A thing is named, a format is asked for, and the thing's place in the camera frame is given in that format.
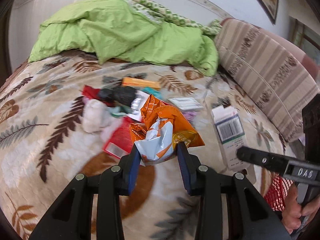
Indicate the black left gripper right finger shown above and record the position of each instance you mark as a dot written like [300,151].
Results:
[248,214]

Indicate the black plastic bag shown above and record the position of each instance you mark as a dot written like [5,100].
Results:
[123,95]

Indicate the teal cartoon wrapper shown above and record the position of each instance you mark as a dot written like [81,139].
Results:
[152,91]

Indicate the green quilt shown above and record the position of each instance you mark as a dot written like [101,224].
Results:
[129,30]

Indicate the light green knitted item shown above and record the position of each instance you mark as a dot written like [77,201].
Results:
[119,111]

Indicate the silver foil wrapper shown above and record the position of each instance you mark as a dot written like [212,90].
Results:
[137,104]

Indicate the red snack package with barcode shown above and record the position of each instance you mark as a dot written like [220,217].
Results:
[120,143]

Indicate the red mesh bag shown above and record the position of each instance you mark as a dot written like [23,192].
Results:
[277,192]

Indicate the orange medicine box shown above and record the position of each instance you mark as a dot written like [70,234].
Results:
[134,82]

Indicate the orange snack bag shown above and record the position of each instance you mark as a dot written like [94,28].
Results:
[162,128]

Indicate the striped beige pillow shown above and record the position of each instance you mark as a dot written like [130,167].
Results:
[264,66]

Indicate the white crumpled cloth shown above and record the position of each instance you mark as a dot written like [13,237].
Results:
[95,116]

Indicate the white blue medicine box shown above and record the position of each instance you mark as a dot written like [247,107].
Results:
[231,134]

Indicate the small white leaflet box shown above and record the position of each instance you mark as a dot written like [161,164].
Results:
[186,104]

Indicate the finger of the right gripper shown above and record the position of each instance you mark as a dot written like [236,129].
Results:
[270,161]

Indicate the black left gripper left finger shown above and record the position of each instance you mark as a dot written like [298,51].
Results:
[70,215]

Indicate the red plastic bag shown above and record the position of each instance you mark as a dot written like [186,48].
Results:
[90,93]

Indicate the person's right hand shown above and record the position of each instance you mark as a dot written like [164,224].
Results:
[293,211]

